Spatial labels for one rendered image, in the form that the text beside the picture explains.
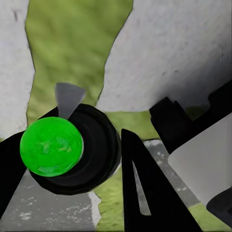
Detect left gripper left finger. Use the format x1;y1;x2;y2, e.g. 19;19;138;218
0;131;27;220

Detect insectifuge atomizer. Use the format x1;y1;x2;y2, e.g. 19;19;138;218
19;82;121;196

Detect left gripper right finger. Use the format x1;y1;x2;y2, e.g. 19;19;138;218
120;129;203;232

